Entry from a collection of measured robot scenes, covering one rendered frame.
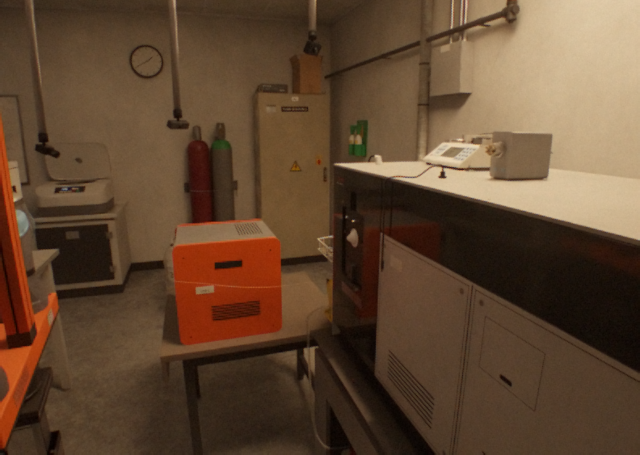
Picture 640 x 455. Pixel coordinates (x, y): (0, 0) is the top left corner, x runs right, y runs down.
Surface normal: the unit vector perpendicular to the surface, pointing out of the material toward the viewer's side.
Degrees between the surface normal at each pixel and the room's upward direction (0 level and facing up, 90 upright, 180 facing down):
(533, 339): 90
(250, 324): 90
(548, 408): 90
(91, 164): 105
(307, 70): 90
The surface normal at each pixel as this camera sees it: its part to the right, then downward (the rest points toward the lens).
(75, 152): 0.30, 0.45
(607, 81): -0.95, 0.07
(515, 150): 0.32, 0.21
